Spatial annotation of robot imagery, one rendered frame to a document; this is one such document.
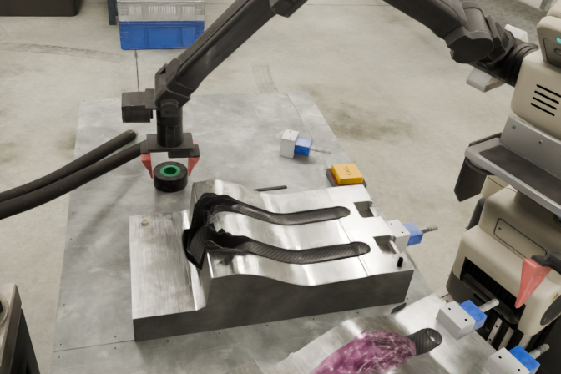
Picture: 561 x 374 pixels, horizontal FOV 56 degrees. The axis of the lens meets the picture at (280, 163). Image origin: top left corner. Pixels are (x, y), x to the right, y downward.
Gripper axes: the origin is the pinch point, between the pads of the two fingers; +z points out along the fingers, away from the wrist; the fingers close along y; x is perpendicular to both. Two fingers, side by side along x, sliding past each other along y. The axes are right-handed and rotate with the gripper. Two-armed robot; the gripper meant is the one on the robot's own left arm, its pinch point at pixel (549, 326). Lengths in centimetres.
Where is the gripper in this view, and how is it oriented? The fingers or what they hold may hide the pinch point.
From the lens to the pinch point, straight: 86.8
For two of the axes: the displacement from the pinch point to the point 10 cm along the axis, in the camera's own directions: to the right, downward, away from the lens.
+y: 5.5, 5.1, -6.6
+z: -4.6, 8.5, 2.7
